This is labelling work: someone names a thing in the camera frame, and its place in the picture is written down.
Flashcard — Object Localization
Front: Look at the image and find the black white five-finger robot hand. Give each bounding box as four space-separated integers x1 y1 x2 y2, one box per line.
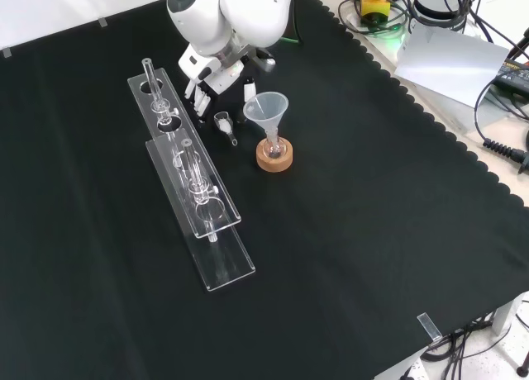
177 41 257 127

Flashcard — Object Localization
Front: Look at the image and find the glass weighing funnel with powder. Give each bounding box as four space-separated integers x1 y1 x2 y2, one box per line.
213 111 240 147

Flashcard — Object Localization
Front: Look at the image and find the clear plastic funnel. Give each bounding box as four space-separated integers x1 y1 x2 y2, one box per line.
242 91 290 140

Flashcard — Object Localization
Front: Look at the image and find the clear acrylic funnel stand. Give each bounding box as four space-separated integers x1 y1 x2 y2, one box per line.
126 57 257 294

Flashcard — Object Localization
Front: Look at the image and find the round-bottom glass flask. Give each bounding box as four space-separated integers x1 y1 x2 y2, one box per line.
264 131 288 160

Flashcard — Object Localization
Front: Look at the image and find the yellow stop button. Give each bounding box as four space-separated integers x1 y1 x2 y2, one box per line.
360 0 392 26

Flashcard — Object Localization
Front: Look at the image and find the black cloth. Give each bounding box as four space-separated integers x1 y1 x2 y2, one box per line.
0 0 529 380

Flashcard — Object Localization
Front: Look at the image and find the pale board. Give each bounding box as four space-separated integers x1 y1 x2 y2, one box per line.
393 23 512 109

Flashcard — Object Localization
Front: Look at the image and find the black power adapter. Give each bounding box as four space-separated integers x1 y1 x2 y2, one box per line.
493 56 529 95

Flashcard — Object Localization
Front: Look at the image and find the clear tape strip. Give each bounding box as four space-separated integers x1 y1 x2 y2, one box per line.
417 311 443 342

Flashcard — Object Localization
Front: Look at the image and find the white table leg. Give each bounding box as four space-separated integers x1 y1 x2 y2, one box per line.
490 292 527 336

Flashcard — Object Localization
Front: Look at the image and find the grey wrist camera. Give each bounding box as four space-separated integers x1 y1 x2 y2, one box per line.
251 50 278 74

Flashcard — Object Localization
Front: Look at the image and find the cork ring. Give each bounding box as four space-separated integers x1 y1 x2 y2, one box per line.
255 138 295 173

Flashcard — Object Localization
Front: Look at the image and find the black looped cable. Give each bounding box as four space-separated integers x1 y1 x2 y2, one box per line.
473 72 529 142

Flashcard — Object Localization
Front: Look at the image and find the black cable with ribbed plug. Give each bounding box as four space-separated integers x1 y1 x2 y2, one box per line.
482 137 529 167

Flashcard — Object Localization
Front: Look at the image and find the black cable bundle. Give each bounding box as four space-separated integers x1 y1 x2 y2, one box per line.
420 320 501 380

